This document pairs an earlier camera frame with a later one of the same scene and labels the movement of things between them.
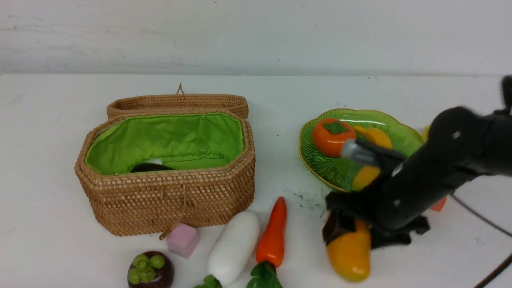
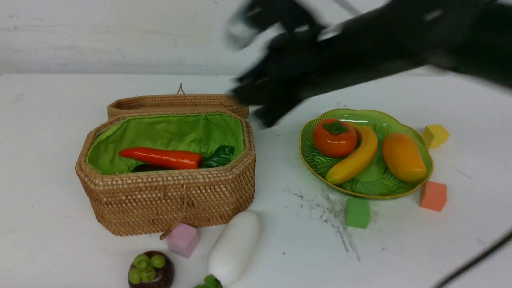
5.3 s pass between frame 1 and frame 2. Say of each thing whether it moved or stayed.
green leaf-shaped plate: stayed
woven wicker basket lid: stayed
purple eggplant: stayed
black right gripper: moved
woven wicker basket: stayed
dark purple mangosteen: stayed
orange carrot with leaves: moved
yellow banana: moved
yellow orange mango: moved
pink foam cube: stayed
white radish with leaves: stayed
